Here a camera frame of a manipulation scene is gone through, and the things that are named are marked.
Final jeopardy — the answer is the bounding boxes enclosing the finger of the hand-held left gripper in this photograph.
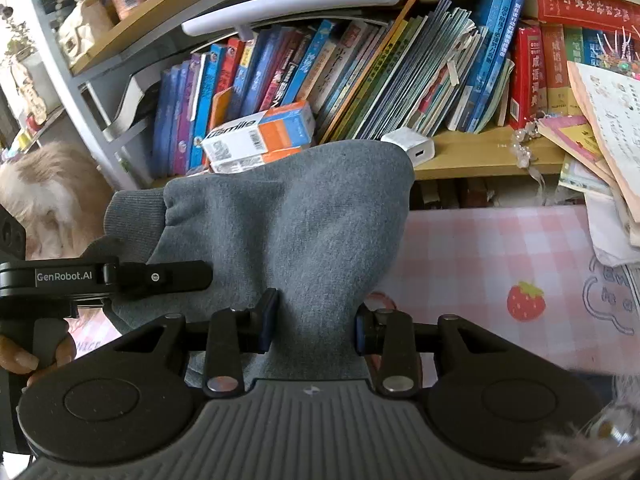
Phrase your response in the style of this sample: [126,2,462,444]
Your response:
[102,260,214,297]

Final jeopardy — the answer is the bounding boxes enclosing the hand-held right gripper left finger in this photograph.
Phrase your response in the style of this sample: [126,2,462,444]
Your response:
[114,288,279,400]

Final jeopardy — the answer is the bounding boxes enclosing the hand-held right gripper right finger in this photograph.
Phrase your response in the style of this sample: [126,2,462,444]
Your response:
[354,307,512,399]

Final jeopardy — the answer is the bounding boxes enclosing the grey sweatshirt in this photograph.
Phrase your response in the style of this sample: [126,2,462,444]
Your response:
[85,140,416,391]

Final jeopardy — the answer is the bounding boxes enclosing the person's left hand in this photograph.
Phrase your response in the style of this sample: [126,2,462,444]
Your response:
[0,332,77,388]

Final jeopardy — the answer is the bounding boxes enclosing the long-haired cream cat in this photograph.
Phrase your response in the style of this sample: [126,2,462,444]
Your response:
[0,141,113,261]

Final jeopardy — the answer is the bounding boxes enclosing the orange and white box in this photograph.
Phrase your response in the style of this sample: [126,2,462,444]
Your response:
[201,101,317,162]
[209,146,306,175]

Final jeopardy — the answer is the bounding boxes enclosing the white charger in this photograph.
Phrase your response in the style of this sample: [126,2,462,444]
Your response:
[380,127,436,168]

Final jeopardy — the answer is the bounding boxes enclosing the wooden bookshelf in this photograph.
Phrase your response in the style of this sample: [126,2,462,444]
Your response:
[15,0,640,211]

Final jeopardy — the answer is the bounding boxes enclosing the grey fluffy trim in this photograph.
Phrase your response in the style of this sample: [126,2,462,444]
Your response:
[530,427,618,466]

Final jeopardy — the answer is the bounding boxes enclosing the green plant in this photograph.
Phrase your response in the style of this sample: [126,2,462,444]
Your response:
[0,17,33,68]

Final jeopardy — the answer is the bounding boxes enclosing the white quilted handbag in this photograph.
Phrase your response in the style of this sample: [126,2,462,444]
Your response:
[56,0,115,57]

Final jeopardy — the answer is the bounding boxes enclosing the row of books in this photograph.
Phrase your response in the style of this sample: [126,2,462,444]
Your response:
[112,0,640,178]

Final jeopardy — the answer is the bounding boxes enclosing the white lamp bar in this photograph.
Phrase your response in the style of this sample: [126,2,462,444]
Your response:
[181,0,402,38]

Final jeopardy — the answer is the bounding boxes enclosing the pile of notebooks and papers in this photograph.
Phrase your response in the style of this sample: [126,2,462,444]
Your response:
[537,60,640,267]

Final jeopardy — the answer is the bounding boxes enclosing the colourful beaded ornament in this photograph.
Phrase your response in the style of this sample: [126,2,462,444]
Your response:
[595,27,640,81]

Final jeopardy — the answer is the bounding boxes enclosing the pearl bead string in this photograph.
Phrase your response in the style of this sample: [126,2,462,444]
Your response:
[510,119,548,196]

